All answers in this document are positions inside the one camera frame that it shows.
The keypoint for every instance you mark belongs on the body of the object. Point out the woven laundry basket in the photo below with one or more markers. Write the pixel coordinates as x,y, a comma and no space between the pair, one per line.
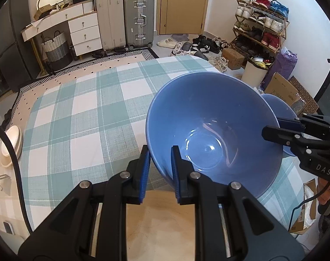
56,51

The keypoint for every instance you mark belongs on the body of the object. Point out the small white bowl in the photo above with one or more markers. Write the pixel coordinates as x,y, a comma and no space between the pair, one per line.
15,136

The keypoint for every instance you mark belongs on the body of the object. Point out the person's right hand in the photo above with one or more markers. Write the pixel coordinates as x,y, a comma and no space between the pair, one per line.
323,193

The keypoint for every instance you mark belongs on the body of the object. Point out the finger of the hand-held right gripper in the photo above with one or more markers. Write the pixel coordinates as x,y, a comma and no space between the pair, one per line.
279,134
289,123

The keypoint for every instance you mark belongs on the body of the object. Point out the purple bag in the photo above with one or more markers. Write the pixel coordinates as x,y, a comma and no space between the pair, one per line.
279,68

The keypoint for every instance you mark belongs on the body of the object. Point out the beige suitcase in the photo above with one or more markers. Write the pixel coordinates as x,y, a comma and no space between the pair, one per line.
110,21

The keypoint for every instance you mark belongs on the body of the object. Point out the flat cardboard box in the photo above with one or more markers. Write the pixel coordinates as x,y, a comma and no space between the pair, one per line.
283,89

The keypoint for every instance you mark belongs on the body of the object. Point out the metal shoe rack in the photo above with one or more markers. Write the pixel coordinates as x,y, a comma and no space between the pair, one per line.
285,23

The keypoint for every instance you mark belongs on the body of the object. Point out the light blue bowl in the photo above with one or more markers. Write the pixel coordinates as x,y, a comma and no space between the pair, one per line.
208,108

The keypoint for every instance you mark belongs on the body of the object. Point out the small cardboard box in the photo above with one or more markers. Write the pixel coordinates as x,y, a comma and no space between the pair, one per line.
42,11

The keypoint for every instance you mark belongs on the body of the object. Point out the beige checked tablecloth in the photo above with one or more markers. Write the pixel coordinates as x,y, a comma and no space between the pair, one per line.
7,209

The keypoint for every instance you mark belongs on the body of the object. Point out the grey refrigerator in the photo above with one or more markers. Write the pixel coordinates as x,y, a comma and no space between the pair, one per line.
12,59

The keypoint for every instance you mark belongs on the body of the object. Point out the silver suitcase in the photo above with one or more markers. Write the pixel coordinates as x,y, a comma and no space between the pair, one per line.
139,19

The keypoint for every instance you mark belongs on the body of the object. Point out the white vanity desk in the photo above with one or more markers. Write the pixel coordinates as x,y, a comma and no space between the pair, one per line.
83,30

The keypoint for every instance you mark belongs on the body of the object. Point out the metal phone stand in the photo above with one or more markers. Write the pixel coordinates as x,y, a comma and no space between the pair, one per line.
3,185

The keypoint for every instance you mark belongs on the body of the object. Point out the white trash bin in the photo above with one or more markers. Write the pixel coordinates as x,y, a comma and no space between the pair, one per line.
253,76

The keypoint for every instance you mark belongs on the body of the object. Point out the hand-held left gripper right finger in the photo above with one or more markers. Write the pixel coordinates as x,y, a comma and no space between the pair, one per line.
175,174

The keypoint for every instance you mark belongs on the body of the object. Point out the wooden door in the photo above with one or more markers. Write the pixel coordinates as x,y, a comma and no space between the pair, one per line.
184,5

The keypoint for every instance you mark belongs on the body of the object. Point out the scattered shoes pile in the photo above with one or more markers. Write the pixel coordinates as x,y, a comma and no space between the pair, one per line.
200,46

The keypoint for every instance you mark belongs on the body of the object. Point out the open cardboard box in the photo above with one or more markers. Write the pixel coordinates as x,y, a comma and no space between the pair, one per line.
307,212

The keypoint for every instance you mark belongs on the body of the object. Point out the beige slipper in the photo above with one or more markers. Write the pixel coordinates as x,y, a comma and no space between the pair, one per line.
175,43
163,43

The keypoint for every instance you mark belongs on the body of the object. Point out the patterned brown box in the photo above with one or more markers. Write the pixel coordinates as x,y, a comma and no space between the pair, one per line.
307,100

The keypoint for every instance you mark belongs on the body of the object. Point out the dark water bottle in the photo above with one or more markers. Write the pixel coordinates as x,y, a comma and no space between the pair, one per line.
74,53

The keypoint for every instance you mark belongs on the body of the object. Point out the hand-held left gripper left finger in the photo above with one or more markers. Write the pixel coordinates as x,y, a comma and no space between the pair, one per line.
144,174

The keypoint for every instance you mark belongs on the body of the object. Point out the small white device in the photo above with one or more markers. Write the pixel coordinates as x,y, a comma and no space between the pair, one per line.
8,227

